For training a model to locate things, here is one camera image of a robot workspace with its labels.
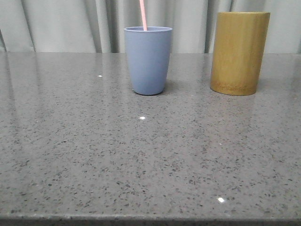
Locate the bamboo cylinder holder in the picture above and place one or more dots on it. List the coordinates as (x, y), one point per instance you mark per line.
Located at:
(238, 51)

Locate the blue plastic cup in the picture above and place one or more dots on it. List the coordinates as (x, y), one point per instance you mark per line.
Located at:
(148, 55)

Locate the grey curtain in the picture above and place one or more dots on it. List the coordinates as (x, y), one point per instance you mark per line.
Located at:
(98, 25)

